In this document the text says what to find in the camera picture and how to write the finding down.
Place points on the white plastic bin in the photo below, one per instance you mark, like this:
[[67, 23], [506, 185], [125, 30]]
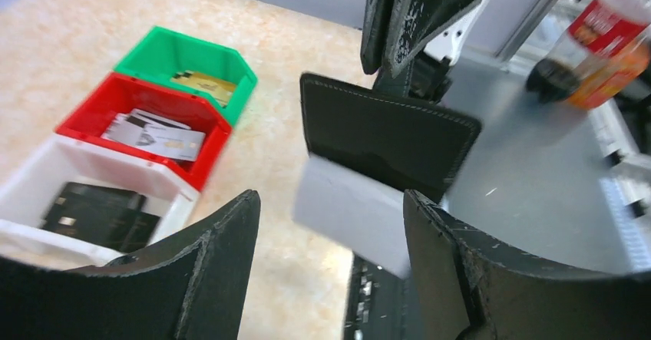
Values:
[[27, 195]]

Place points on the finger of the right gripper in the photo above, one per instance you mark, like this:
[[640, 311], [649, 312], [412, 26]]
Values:
[[375, 31], [413, 23]]

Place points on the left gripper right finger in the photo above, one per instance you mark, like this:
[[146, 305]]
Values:
[[473, 286]]

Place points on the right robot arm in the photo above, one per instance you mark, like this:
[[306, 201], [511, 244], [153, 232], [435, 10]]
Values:
[[426, 76]]

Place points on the green plastic bin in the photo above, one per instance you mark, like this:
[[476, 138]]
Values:
[[162, 53]]

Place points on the white cards in red bin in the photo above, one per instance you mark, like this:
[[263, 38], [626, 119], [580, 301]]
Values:
[[155, 134]]

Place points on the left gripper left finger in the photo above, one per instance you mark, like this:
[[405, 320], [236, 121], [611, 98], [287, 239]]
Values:
[[190, 285]]

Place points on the gold card in green bin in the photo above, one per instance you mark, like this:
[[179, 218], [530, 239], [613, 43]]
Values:
[[219, 89]]

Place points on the plastic soda bottle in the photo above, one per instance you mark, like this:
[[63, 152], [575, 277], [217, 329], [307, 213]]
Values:
[[603, 50]]

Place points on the black card in white bin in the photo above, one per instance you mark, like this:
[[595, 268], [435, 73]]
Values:
[[105, 216]]

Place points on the red plastic bin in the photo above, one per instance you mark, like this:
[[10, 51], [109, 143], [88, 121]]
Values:
[[119, 93]]

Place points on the black leather card holder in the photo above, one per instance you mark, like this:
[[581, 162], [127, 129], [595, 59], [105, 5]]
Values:
[[405, 143]]

